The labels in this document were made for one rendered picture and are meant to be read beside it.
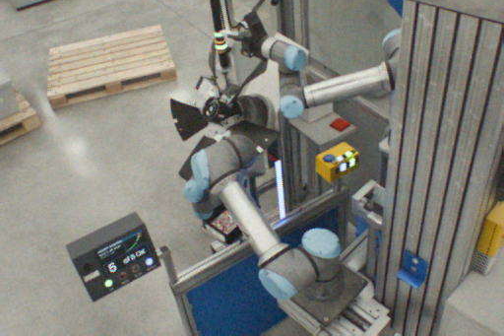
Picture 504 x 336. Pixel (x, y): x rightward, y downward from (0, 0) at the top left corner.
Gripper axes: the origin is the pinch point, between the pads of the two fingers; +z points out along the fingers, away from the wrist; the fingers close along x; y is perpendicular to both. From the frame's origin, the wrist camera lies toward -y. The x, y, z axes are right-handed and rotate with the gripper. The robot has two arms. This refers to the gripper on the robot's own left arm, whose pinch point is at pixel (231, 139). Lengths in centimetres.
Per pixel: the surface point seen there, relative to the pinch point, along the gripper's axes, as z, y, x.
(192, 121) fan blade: 19.6, 31.2, 6.6
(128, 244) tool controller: -65, 10, -4
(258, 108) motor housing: 26.1, -2.0, 2.0
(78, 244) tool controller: -72, 24, -9
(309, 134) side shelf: 50, -16, 33
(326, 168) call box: 5.7, -37.8, 17.0
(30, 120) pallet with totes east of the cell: 103, 261, 79
